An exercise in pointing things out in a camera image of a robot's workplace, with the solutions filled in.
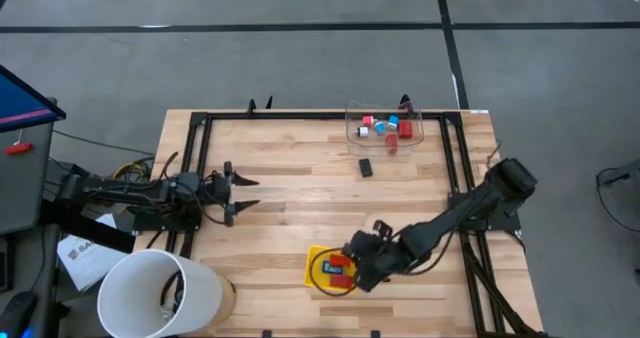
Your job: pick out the black table clamp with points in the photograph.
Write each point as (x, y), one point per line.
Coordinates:
(252, 106)
(405, 99)
(269, 102)

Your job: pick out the blue and white correction tape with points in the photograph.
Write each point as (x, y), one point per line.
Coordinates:
(393, 122)
(380, 127)

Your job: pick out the monitor with blue screen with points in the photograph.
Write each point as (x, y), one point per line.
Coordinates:
(20, 103)

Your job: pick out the red printed pack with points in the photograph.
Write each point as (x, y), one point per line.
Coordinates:
(341, 281)

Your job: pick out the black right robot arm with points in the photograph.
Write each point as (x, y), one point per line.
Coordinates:
(450, 223)

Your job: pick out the black rectangular case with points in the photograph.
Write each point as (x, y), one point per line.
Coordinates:
(365, 167)

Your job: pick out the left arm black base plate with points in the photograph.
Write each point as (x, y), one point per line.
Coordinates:
(150, 224)

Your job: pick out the grey cabinet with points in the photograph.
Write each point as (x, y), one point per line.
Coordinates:
(25, 193)

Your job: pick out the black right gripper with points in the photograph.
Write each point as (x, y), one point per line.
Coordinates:
(385, 253)

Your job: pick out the white plastic bucket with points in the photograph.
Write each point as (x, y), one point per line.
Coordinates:
(200, 288)

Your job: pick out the clear plastic container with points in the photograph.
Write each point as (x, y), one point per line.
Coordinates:
(415, 145)

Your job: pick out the white printed paper document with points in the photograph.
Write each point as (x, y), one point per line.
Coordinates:
(85, 263)

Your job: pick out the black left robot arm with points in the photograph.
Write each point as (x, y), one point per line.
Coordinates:
(125, 193)

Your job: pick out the yellow plastic tray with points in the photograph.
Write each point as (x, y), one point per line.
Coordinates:
(316, 253)

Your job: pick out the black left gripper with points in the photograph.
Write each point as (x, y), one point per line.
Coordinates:
(217, 193)

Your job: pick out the black aluminium table frame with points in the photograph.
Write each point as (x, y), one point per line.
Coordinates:
(300, 115)

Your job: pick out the red translucent glue bottle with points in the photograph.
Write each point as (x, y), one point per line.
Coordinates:
(391, 144)

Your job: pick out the blue printed box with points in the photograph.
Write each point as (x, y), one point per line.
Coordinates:
(331, 268)

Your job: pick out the black computer mouse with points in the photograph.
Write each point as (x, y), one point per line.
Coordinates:
(17, 313)

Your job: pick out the black stand beam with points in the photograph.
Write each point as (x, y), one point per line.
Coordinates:
(90, 230)

